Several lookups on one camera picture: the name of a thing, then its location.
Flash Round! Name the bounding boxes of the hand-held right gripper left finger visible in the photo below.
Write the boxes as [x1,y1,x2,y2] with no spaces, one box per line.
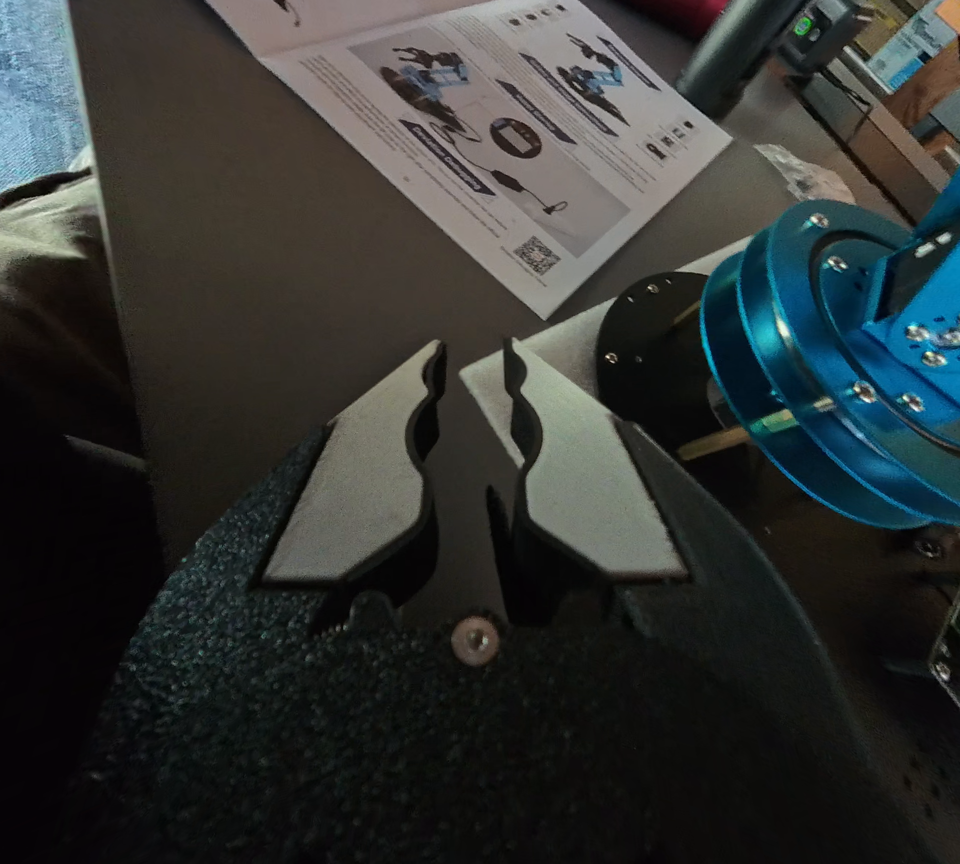
[258,339,450,588]

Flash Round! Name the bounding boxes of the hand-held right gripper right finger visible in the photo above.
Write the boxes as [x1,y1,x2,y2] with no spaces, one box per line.
[487,335,690,625]

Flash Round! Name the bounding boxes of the grey desk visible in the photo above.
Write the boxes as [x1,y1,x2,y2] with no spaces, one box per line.
[52,0,960,655]

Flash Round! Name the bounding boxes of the white foam sheet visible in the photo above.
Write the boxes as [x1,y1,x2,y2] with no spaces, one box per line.
[459,234,759,445]

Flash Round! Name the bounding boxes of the person's dark pants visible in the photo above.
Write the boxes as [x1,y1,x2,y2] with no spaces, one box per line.
[0,167,144,460]

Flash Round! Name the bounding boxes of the clear bag with tiny parts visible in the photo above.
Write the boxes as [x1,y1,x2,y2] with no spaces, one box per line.
[753,143,856,201]

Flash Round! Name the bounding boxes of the small black display charger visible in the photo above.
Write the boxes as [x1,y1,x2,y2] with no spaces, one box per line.
[780,0,875,85]

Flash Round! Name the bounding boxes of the dark tall bottle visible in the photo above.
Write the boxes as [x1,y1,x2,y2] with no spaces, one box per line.
[673,0,890,119]

